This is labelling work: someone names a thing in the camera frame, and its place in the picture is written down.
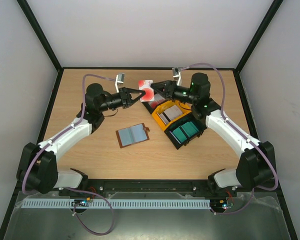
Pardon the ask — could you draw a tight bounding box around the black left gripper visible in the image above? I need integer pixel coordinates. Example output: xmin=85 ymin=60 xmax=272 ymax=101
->
xmin=98 ymin=87 xmax=145 ymax=113

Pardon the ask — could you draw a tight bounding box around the red white credit card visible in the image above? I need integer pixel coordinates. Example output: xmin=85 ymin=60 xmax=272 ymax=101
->
xmin=138 ymin=80 xmax=155 ymax=102

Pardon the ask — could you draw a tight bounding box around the brown leather card holder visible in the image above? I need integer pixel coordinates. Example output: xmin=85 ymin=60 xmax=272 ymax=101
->
xmin=115 ymin=123 xmax=150 ymax=148

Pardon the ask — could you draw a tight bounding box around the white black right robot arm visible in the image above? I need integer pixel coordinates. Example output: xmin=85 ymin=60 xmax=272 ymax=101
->
xmin=151 ymin=72 xmax=279 ymax=196

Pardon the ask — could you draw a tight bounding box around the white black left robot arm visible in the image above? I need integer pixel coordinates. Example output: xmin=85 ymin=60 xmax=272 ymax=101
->
xmin=16 ymin=83 xmax=146 ymax=195

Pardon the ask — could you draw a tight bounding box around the red white card stack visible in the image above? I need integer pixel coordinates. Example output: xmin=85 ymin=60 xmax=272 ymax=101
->
xmin=149 ymin=93 xmax=165 ymax=109

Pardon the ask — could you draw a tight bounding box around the teal card stack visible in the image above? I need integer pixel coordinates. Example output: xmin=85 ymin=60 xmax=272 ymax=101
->
xmin=171 ymin=121 xmax=199 ymax=144

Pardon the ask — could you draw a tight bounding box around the black left tray compartment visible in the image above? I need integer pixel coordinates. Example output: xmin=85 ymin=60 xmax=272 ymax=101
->
xmin=142 ymin=93 xmax=168 ymax=115

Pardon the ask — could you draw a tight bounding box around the black tray compartment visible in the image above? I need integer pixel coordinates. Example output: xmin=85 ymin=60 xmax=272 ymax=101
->
xmin=164 ymin=114 xmax=207 ymax=150
xmin=142 ymin=93 xmax=168 ymax=115

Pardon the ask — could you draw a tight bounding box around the yellow middle tray compartment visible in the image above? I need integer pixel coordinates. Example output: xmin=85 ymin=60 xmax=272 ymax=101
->
xmin=151 ymin=100 xmax=191 ymax=131

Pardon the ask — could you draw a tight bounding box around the black right tray compartment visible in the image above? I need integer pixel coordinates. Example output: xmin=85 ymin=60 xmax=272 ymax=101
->
xmin=164 ymin=114 xmax=207 ymax=150

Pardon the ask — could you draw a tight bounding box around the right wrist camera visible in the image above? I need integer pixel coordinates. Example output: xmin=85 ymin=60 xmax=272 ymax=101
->
xmin=172 ymin=67 xmax=182 ymax=86

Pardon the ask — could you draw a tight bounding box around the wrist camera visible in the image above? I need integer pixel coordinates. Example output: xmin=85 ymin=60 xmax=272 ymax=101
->
xmin=172 ymin=67 xmax=182 ymax=86
xmin=114 ymin=73 xmax=125 ymax=93

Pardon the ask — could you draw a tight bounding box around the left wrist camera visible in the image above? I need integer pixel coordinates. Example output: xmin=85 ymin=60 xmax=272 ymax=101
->
xmin=114 ymin=73 xmax=125 ymax=93

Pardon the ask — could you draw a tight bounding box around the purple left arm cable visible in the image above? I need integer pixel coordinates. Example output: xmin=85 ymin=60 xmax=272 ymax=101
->
xmin=21 ymin=73 xmax=117 ymax=236

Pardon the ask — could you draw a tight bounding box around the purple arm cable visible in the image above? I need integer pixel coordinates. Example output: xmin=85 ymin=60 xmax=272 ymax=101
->
xmin=181 ymin=62 xmax=280 ymax=216
xmin=21 ymin=73 xmax=117 ymax=236

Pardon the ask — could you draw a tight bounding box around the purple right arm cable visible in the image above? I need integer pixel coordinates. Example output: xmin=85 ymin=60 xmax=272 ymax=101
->
xmin=181 ymin=62 xmax=280 ymax=216

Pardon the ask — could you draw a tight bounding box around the black metal cage frame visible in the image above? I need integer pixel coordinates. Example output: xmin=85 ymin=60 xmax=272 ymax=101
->
xmin=0 ymin=0 xmax=298 ymax=240

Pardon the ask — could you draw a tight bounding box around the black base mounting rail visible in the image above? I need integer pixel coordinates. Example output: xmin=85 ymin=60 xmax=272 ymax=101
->
xmin=58 ymin=178 xmax=238 ymax=198

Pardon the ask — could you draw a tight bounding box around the light blue slotted cable duct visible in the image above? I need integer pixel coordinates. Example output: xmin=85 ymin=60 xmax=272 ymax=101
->
xmin=20 ymin=198 xmax=211 ymax=210

